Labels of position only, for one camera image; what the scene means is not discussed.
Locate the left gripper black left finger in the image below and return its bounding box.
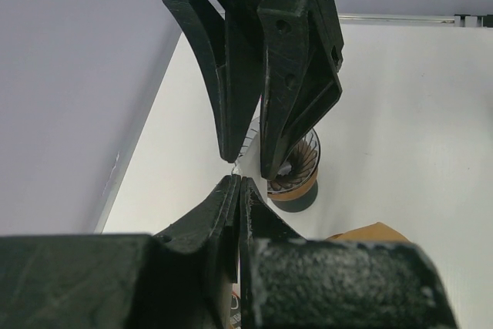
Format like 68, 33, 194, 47
1, 176, 241, 328

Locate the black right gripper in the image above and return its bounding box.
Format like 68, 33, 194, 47
162, 0, 344, 180

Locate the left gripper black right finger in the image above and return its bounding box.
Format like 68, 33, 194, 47
239, 178, 458, 328

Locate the wooden dripper ring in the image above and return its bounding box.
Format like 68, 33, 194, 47
269, 173, 319, 203

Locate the grey swirled glass dripper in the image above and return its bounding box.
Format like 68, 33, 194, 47
240, 119, 321, 194

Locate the orange coffee filter box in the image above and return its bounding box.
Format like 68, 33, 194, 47
230, 283, 241, 329

